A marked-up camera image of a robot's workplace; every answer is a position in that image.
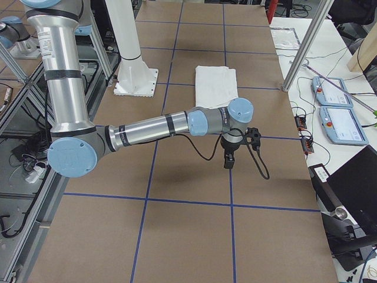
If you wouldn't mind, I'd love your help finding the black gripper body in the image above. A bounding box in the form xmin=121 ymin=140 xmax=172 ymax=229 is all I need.
xmin=220 ymin=137 xmax=241 ymax=161

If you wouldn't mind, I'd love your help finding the white printed t-shirt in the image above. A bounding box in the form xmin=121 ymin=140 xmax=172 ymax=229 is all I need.
xmin=195 ymin=65 xmax=239 ymax=109

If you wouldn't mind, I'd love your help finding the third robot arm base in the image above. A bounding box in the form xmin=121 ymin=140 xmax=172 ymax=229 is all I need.
xmin=1 ymin=16 xmax=41 ymax=60

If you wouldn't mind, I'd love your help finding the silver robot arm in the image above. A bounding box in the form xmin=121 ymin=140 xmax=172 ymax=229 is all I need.
xmin=24 ymin=1 xmax=254 ymax=178

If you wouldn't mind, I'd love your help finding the upper orange circuit board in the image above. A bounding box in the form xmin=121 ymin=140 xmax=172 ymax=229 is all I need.
xmin=295 ymin=116 xmax=307 ymax=131

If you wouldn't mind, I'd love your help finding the orange circuit board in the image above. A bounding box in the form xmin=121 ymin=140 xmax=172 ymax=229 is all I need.
xmin=295 ymin=116 xmax=307 ymax=131
xmin=301 ymin=139 xmax=314 ymax=155

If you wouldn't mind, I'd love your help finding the lower orange circuit board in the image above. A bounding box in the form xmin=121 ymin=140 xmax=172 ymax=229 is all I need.
xmin=301 ymin=139 xmax=314 ymax=155

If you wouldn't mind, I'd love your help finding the black box white label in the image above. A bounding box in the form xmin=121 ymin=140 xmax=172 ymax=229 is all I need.
xmin=308 ymin=163 xmax=342 ymax=212

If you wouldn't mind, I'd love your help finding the upper blue teach pendant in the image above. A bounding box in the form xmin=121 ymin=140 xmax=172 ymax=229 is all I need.
xmin=312 ymin=76 xmax=353 ymax=108

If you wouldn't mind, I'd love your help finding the blue teach pendant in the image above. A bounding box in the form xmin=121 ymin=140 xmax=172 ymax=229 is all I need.
xmin=319 ymin=106 xmax=369 ymax=146
xmin=312 ymin=76 xmax=353 ymax=108

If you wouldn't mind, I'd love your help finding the lower blue teach pendant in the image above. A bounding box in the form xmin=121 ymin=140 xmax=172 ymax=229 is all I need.
xmin=319 ymin=106 xmax=369 ymax=146

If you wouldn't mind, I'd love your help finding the clear plastic sleeve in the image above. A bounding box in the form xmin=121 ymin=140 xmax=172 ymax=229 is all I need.
xmin=270 ymin=27 xmax=301 ymax=50

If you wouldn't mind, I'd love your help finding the small metal cup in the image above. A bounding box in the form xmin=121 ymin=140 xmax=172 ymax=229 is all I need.
xmin=332 ymin=206 xmax=348 ymax=221

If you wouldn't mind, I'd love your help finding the black laptop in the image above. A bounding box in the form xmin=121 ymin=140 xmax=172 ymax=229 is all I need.
xmin=327 ymin=145 xmax=376 ymax=235

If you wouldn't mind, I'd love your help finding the wooden board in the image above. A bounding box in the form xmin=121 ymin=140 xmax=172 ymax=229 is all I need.
xmin=347 ymin=0 xmax=377 ymax=73

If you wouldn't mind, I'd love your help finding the white power strip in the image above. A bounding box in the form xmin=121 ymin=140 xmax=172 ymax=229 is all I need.
xmin=25 ymin=164 xmax=47 ymax=184

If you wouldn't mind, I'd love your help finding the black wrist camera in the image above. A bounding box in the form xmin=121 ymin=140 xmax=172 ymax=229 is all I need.
xmin=245 ymin=127 xmax=261 ymax=152

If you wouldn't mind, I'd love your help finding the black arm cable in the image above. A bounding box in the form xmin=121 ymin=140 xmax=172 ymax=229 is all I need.
xmin=173 ymin=129 xmax=270 ymax=180

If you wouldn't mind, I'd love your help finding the white pedestal column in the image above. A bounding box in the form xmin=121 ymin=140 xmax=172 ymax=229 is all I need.
xmin=105 ymin=0 xmax=158 ymax=97

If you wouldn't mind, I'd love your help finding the aluminium frame post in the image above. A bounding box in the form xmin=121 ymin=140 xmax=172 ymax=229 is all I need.
xmin=282 ymin=0 xmax=334 ymax=92

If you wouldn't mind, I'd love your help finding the aluminium frame table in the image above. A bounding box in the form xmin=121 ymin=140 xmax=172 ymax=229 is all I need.
xmin=0 ymin=44 xmax=114 ymax=278

